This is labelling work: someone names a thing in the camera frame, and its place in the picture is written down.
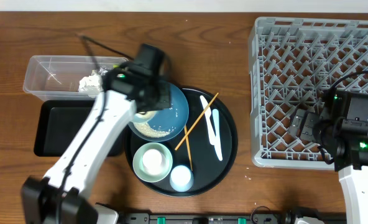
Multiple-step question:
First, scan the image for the white plate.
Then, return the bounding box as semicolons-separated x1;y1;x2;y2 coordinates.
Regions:
132;111;157;123

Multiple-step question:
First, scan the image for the blue plate with rice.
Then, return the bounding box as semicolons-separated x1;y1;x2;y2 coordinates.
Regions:
129;83;189;142

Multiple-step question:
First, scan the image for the white napkin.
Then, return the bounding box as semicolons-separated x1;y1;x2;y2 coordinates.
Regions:
78;75;103;94

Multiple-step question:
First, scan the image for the white cup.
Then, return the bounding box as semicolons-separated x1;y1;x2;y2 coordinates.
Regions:
142;149;166;175

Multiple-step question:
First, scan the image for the light blue cup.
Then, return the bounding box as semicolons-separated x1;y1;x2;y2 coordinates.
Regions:
170;165;194;192

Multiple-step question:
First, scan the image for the yellow foil wrapper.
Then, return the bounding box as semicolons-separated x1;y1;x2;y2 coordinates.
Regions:
91;65;119;76

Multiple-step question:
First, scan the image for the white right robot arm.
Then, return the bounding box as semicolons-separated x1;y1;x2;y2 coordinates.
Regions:
289;108;368;223

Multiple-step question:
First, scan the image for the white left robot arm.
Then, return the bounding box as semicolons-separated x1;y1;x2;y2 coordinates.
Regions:
21;65;170;223

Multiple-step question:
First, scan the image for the grey dishwasher rack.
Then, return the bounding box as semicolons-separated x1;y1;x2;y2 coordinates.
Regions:
248;17;368;170

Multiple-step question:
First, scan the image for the white plastic spoon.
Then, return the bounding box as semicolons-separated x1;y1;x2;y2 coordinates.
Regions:
212;109;223;161

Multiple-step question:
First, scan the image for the green bowl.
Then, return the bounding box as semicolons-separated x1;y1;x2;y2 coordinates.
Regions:
132;142;173;183

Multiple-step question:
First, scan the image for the round black tray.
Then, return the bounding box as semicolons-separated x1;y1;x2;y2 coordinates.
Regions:
124;88;238;197

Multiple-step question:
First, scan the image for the clear plastic bin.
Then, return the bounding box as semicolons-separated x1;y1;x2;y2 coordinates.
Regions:
22;55;130;102

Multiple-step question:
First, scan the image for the black rectangular tray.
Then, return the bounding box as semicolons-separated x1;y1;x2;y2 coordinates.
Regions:
34;100;126;157

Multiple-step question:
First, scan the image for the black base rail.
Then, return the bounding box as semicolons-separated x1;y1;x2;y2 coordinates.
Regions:
93;205;346;224

